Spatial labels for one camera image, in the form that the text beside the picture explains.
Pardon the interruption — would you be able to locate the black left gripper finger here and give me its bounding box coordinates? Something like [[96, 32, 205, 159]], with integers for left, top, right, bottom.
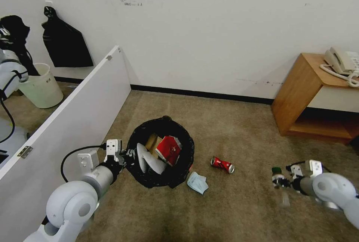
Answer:
[[122, 158, 138, 170], [121, 148, 138, 159]]

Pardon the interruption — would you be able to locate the clear bottle with green cap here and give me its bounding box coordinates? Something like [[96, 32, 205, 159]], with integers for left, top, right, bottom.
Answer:
[[271, 167, 292, 207]]

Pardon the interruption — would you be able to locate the trash bin with black bag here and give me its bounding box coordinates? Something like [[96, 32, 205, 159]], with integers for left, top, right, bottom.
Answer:
[[125, 116, 196, 189]]

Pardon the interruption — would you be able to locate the black garbage bag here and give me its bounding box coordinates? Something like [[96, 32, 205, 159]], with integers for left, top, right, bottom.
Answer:
[[41, 6, 94, 68]]

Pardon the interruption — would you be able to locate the white crumpled paper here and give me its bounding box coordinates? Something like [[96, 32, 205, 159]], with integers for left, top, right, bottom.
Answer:
[[136, 142, 166, 175]]

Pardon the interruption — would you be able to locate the brown cardboard piece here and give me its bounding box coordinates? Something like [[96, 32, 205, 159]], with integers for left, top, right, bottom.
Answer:
[[145, 133, 162, 156]]

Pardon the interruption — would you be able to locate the red paper carton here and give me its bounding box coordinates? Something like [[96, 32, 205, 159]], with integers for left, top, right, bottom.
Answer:
[[156, 136, 183, 167]]

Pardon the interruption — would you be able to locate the crushed red soda can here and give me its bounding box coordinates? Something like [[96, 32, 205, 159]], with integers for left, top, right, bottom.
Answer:
[[210, 156, 235, 174]]

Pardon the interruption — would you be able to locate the white partition board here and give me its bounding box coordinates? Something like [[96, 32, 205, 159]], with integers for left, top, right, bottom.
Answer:
[[0, 45, 132, 242]]

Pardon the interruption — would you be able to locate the blue face mask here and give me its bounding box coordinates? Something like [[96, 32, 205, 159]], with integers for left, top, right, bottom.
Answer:
[[186, 171, 210, 196]]

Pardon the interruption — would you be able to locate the wooden bedside cabinet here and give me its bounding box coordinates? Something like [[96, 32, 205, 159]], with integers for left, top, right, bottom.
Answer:
[[271, 52, 359, 145]]

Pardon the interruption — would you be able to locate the black baseboard strip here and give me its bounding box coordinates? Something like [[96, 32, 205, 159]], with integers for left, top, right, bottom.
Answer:
[[54, 76, 275, 106]]

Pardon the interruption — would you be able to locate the metal hinge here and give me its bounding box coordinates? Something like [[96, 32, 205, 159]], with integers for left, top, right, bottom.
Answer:
[[16, 146, 34, 159]]

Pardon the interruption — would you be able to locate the white plastic bucket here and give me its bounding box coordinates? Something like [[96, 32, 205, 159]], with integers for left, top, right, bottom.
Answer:
[[18, 62, 64, 109]]

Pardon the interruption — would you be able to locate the white desk telephone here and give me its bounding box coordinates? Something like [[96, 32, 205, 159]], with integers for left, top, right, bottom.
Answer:
[[320, 47, 359, 75]]

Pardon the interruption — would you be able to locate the white padded machine part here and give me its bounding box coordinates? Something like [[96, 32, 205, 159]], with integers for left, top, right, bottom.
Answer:
[[0, 48, 30, 99]]

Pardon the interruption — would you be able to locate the black cloth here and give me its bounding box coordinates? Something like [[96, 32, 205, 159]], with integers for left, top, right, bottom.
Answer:
[[0, 15, 40, 77]]

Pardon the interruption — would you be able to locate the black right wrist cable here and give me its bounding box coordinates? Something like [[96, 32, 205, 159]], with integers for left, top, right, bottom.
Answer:
[[285, 161, 310, 171]]

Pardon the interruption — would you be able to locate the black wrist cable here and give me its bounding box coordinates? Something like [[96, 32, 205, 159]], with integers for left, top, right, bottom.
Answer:
[[61, 144, 108, 183], [285, 161, 310, 171]]

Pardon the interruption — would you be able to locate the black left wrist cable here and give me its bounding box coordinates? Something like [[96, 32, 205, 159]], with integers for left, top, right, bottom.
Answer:
[[61, 144, 108, 183]]

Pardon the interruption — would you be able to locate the black floor cable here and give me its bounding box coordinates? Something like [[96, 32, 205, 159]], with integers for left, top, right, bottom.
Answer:
[[0, 90, 16, 144]]

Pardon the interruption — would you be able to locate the white coiled telephone cord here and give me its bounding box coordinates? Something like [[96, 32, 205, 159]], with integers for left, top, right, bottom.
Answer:
[[320, 63, 359, 88]]

